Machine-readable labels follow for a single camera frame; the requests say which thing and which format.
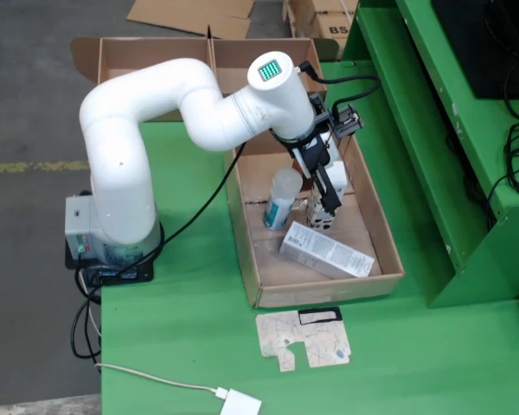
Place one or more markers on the long white printed box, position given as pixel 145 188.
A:
pixel 328 250

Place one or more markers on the white bottle with teal label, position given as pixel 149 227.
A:
pixel 279 207

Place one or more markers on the flat beige cardboard cutout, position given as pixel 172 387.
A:
pixel 315 341

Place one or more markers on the plain brown shipping carton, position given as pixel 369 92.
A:
pixel 300 17

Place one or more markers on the shallow cardboard tray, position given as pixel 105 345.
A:
pixel 328 291

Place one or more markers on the printed brown shipping carton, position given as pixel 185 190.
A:
pixel 333 28

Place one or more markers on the green metal chute bin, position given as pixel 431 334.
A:
pixel 415 129

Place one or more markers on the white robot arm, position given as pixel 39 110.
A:
pixel 112 173

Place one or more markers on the white power adapter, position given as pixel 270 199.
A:
pixel 242 406

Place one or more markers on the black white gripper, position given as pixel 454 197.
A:
pixel 313 147

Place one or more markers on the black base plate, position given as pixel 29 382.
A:
pixel 130 276

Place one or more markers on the divided cardboard box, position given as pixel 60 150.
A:
pixel 155 56

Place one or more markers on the white carton with black spots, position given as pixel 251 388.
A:
pixel 315 215

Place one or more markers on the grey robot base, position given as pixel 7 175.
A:
pixel 80 225

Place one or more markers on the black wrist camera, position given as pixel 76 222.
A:
pixel 348 121

